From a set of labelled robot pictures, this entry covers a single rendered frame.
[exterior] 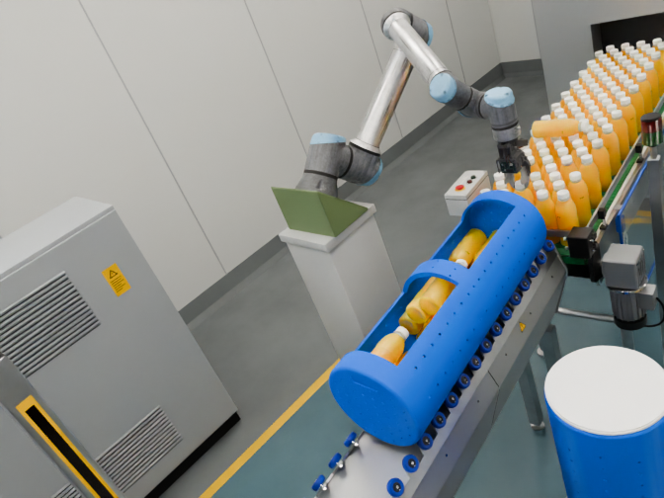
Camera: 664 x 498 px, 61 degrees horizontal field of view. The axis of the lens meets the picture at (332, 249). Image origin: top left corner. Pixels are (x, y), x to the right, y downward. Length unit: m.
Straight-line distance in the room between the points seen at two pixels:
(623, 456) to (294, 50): 4.03
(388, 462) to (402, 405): 0.25
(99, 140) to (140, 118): 0.33
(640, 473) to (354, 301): 1.36
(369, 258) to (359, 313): 0.25
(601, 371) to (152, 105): 3.38
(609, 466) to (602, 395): 0.16
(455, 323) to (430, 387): 0.20
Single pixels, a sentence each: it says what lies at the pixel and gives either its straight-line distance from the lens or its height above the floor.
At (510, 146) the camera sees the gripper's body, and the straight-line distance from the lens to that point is 2.08.
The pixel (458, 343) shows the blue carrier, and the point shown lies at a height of 1.13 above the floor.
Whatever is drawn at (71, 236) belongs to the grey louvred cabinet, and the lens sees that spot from 2.71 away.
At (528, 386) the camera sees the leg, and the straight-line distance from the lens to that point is 2.60.
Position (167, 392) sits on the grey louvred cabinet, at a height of 0.49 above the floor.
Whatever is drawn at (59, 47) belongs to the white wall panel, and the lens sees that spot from 4.03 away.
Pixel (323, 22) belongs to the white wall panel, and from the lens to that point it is 5.12.
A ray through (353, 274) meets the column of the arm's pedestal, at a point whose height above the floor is 0.88.
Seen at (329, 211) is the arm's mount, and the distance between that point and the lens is 2.29.
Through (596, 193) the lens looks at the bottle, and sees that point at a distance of 2.41.
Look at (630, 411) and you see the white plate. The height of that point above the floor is 1.04.
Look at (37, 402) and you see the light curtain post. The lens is 1.33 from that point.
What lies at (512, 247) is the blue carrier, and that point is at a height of 1.16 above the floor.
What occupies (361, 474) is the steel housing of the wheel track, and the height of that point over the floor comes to 0.93.
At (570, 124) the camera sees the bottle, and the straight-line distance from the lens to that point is 2.52.
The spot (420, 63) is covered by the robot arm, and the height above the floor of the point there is 1.64.
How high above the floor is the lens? 2.18
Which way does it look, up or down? 28 degrees down
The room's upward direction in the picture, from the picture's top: 23 degrees counter-clockwise
